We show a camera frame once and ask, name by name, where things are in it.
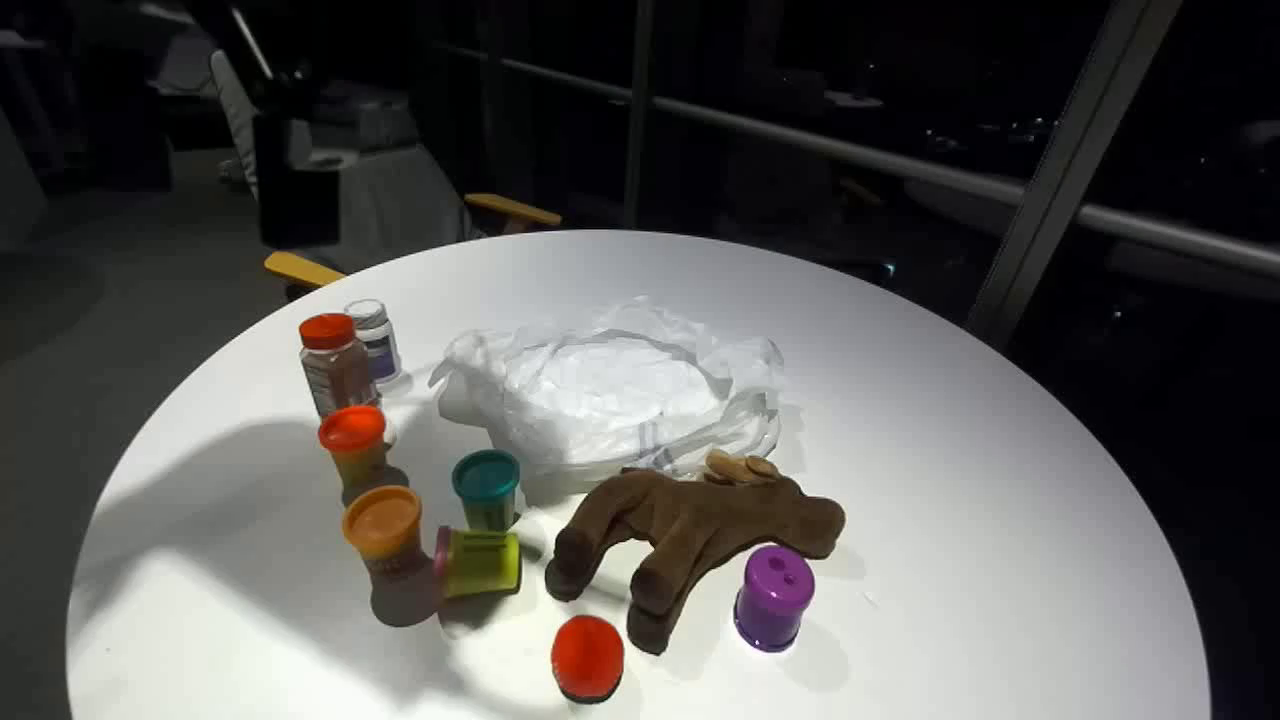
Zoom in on yellow tub red-orange lid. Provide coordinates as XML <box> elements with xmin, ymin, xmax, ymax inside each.
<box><xmin>314</xmin><ymin>400</ymin><xmax>393</xmax><ymax>491</ymax></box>

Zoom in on brown plush moose toy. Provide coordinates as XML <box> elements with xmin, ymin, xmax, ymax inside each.
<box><xmin>541</xmin><ymin>454</ymin><xmax>851</xmax><ymax>655</ymax></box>

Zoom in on spice jar red lid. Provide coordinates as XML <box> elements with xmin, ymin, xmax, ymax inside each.
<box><xmin>294</xmin><ymin>314</ymin><xmax>377</xmax><ymax>421</ymax></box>

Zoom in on green tub teal lid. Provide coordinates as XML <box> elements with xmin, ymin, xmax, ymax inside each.
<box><xmin>448</xmin><ymin>448</ymin><xmax>528</xmax><ymax>532</ymax></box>

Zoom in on yellow tub orange lid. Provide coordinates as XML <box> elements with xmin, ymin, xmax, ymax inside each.
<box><xmin>339</xmin><ymin>486</ymin><xmax>426</xmax><ymax>575</ymax></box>

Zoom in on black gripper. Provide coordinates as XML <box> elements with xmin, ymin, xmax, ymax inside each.
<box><xmin>251</xmin><ymin>75</ymin><xmax>342</xmax><ymax>251</ymax></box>

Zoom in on grey metal window railing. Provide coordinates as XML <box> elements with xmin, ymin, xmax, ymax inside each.
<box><xmin>437</xmin><ymin>45</ymin><xmax>1280</xmax><ymax>276</ymax></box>

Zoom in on tub with red lid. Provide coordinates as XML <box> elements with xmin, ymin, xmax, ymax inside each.
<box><xmin>549</xmin><ymin>614</ymin><xmax>628</xmax><ymax>704</ymax></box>

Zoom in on grey diagonal pillar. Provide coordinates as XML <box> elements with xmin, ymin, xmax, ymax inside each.
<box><xmin>966</xmin><ymin>0</ymin><xmax>1184</xmax><ymax>346</ymax></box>

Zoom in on grey chair wooden armrests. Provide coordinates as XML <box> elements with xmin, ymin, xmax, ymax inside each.
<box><xmin>204</xmin><ymin>50</ymin><xmax>563</xmax><ymax>294</ymax></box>

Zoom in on crumpled clear plastic bag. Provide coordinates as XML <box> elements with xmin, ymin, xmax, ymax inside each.
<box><xmin>426</xmin><ymin>294</ymin><xmax>804</xmax><ymax>505</ymax></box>

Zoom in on purple tub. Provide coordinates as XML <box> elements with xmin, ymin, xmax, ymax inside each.
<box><xmin>727</xmin><ymin>545</ymin><xmax>820</xmax><ymax>655</ymax></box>

